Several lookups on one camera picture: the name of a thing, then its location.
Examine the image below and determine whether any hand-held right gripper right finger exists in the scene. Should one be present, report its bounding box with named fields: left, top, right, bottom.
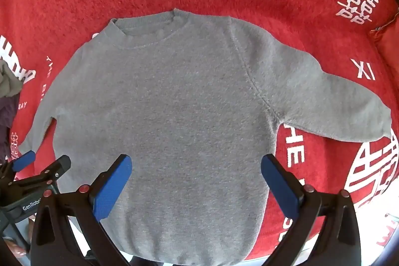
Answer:
left=261, top=154, right=364, bottom=266

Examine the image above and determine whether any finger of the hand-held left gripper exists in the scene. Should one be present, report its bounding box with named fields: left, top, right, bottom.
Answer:
left=0, top=151, right=36, bottom=183
left=12, top=155, right=72, bottom=192

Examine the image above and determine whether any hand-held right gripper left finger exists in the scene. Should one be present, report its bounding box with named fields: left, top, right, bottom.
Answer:
left=30, top=154, right=134, bottom=266

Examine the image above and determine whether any grey sweater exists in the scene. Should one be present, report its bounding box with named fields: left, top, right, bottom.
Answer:
left=18, top=8, right=393, bottom=265

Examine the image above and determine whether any grey-green cloth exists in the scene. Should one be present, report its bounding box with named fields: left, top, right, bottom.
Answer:
left=0, top=59, right=24, bottom=98

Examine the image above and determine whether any red pillow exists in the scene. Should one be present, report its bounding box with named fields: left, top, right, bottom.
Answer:
left=368, top=9, right=399, bottom=67

